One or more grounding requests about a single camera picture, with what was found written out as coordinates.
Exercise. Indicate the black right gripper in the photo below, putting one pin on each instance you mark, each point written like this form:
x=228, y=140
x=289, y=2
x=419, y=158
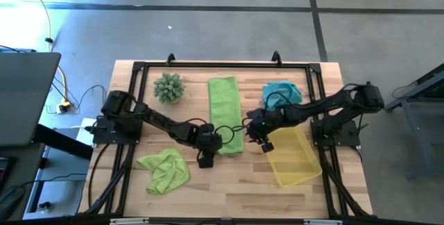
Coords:
x=260, y=124

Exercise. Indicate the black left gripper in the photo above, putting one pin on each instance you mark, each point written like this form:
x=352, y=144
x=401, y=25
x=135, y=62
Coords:
x=208, y=140

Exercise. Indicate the teal microfiber towel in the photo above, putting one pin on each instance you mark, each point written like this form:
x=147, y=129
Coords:
x=282, y=86

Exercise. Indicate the yellow translucent plastic basket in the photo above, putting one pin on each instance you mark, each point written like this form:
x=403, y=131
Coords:
x=295, y=162

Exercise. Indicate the lime green microfiber towel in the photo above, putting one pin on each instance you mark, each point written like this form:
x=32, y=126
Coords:
x=166, y=173

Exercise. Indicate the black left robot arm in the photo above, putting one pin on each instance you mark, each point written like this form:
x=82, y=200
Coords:
x=163, y=122

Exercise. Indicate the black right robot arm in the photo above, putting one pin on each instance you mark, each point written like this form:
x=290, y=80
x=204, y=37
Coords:
x=312, y=108

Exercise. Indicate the potted green succulent plant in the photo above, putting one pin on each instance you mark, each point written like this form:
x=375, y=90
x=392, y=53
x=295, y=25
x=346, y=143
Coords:
x=169, y=87

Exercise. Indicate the black desk beam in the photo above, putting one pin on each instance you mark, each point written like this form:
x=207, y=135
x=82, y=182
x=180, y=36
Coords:
x=62, y=141

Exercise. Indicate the yellow power plug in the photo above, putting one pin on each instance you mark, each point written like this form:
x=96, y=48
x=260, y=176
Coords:
x=64, y=106

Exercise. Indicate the dark metal cart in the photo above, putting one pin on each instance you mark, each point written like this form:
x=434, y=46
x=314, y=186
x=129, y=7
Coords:
x=409, y=131

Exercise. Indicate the grey desk base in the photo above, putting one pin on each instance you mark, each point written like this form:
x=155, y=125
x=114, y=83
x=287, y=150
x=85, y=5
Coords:
x=59, y=197

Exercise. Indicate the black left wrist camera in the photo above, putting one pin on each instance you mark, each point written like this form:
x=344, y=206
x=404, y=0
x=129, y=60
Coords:
x=205, y=161

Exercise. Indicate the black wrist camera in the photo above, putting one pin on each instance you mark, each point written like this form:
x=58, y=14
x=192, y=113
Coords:
x=205, y=161
x=267, y=147

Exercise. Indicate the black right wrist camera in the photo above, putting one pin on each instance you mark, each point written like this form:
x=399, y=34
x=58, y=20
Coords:
x=267, y=147

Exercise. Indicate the black aluminium table frame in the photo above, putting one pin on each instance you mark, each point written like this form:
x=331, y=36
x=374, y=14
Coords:
x=225, y=65

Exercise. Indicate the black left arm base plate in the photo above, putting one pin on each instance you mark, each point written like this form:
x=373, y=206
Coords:
x=104, y=136

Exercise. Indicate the white bracket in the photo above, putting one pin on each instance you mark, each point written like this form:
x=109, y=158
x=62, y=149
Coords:
x=322, y=222
x=128, y=221

